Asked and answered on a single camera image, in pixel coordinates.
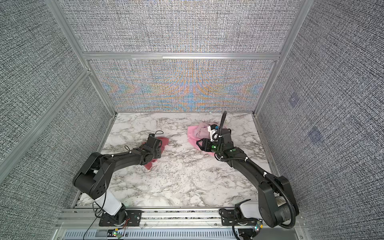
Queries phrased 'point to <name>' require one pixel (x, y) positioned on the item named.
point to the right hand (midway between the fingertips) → (200, 141)
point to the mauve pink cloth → (202, 130)
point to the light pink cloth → (192, 138)
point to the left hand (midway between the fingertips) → (156, 151)
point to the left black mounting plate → (127, 218)
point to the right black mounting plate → (229, 217)
